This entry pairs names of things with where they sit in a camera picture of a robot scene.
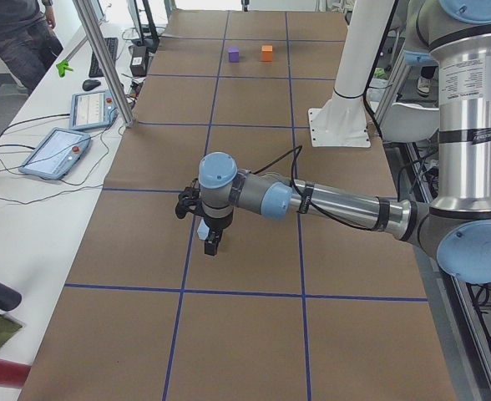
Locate green plastic clamp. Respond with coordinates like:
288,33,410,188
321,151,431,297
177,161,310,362
56,59,73,78

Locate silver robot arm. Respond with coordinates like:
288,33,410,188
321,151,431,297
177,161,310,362
195,1,491,284

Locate purple foam block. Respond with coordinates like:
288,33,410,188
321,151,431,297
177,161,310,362
227,46,240,63

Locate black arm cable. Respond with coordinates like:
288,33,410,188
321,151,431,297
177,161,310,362
251,145,380,231

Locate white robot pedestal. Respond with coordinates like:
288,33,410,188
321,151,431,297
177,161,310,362
308,0,396,148

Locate person in grey clothes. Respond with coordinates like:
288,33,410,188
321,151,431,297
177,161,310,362
0,0,63,93

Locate far teach pendant tablet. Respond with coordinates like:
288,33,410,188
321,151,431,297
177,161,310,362
69,90,117,130

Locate aluminium frame post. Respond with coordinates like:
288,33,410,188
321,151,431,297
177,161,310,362
73,0,134,128

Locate near teach pendant tablet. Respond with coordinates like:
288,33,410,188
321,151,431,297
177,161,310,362
18,128,91,180

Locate light blue foam block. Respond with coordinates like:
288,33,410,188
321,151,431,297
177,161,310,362
197,221,210,241

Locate teach pendant tablet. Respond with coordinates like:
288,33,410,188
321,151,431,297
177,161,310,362
69,90,117,130
18,128,91,180

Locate red cylinder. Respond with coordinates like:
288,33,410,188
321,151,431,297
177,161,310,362
0,359,32,388

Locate black keyboard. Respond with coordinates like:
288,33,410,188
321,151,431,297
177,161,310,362
89,37,119,78

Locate black power adapter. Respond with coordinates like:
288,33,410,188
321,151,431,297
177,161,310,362
129,46,148,77

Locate brown paper table cover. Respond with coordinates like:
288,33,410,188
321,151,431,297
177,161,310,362
21,11,456,400

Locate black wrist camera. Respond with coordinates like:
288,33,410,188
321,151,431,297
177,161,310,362
175,186,204,219

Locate orange foam block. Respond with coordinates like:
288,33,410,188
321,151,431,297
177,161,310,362
261,44,273,63

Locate black computer mouse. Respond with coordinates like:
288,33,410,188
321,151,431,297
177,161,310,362
82,79,101,92

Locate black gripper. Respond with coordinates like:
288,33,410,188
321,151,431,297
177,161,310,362
204,216,233,256

